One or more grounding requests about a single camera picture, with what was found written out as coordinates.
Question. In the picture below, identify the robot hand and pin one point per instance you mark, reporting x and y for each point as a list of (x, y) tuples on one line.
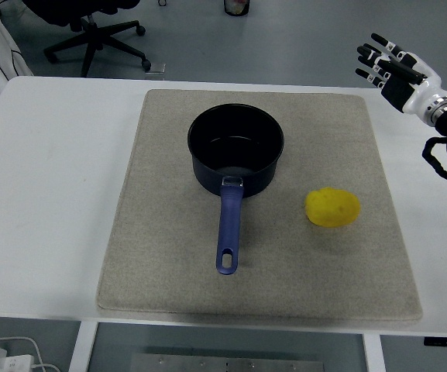
[(420, 93)]

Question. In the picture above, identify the yellow potato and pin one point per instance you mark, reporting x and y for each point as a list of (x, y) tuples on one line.
[(332, 207)]

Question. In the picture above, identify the black bin with yellow contents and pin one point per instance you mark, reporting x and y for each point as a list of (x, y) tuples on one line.
[(236, 7)]

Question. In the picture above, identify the white table leg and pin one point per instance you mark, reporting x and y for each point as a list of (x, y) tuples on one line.
[(374, 354), (81, 348)]

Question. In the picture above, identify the metal floor socket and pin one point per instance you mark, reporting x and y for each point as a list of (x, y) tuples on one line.
[(156, 67)]

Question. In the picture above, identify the beige fabric mat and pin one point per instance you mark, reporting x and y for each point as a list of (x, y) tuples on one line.
[(169, 252)]

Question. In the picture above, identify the grey metal plate with screws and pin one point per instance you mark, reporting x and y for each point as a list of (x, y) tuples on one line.
[(227, 363)]

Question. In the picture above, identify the black office chair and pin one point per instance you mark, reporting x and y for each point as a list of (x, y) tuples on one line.
[(91, 35)]

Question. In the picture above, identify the white power strip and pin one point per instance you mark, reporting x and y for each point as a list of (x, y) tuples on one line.
[(10, 362)]

